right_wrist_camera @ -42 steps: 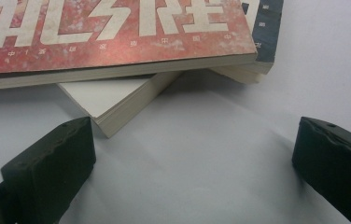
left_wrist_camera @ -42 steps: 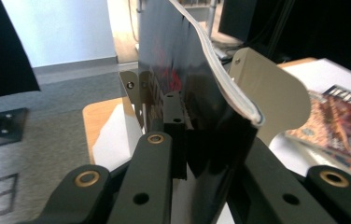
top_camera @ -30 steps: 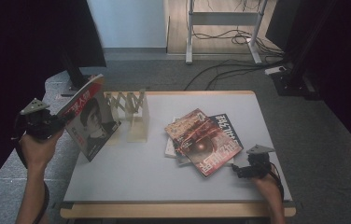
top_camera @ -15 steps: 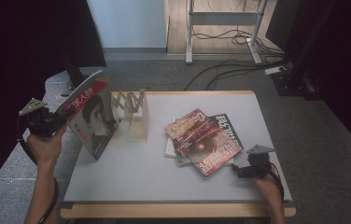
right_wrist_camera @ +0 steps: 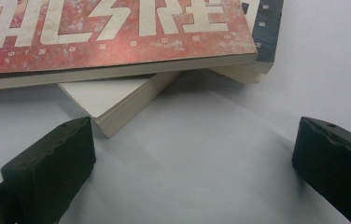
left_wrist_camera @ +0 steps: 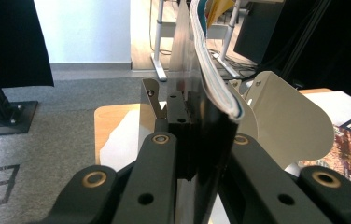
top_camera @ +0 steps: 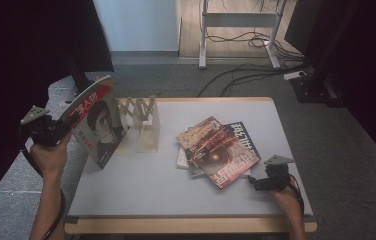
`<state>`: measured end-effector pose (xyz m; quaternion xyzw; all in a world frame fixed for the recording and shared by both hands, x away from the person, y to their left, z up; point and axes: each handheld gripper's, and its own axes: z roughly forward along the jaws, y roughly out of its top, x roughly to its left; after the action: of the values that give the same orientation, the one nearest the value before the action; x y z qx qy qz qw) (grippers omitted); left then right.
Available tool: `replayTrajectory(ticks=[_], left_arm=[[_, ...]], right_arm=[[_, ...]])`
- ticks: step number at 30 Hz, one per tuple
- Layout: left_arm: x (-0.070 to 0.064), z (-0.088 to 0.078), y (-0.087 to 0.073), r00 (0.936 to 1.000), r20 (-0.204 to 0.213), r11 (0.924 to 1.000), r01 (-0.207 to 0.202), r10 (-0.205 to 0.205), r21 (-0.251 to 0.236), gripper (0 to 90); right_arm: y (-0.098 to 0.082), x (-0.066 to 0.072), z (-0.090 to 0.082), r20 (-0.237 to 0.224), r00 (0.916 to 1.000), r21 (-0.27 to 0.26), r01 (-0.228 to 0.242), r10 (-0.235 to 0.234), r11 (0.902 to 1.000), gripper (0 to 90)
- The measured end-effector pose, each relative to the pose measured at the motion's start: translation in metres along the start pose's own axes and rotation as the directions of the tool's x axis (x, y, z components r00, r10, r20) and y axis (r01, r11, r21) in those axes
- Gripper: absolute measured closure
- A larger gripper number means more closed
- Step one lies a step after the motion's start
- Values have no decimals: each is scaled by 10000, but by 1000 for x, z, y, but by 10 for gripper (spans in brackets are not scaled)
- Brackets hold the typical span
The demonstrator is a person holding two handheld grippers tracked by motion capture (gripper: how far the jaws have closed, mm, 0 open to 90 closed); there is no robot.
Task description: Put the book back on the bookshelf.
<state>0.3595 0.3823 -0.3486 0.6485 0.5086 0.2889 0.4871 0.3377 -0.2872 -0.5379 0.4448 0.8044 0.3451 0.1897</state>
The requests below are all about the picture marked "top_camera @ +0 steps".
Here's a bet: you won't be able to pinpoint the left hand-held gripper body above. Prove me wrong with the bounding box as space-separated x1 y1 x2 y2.
20 105 64 148

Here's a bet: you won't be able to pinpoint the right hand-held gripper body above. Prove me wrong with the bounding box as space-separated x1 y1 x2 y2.
259 154 295 193

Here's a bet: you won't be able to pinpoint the red portrait cover magazine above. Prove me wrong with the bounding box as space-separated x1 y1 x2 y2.
59 74 131 170

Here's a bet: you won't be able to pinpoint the red planet cover magazine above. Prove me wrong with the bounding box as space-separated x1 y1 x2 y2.
175 115 261 191

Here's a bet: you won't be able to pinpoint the white snow scene magazine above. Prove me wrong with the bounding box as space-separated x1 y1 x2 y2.
175 124 252 179

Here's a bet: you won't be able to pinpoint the beige expanding book stand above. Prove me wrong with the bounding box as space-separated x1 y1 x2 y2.
114 94 161 157

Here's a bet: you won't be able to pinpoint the person's right hand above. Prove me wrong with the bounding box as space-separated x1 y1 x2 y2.
268 184 303 216

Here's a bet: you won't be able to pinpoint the person's left hand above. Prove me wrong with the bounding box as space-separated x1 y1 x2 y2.
29 132 74 178

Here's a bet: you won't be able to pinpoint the grey upholstered bench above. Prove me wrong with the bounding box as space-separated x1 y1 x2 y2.
0 71 117 240

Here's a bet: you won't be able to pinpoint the black equipment stand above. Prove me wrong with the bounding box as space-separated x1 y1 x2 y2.
289 0 364 108

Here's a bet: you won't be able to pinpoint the white power strip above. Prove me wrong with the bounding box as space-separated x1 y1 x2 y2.
283 69 308 82

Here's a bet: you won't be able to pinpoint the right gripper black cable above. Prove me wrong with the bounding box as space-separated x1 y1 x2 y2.
288 173 306 218

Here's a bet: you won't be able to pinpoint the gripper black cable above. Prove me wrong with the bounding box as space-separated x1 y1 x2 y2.
288 173 306 218
19 146 68 240

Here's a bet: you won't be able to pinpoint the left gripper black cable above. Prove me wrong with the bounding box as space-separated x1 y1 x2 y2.
19 146 68 240

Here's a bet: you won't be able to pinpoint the black post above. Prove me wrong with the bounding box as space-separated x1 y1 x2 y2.
65 54 92 98

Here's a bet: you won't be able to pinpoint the long black floor cables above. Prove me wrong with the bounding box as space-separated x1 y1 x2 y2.
195 61 310 98

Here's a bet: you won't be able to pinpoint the tangled black floor cables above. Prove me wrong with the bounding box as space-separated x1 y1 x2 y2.
205 0 306 63

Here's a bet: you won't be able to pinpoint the white metal desk frame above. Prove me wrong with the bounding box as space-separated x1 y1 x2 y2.
198 0 289 70

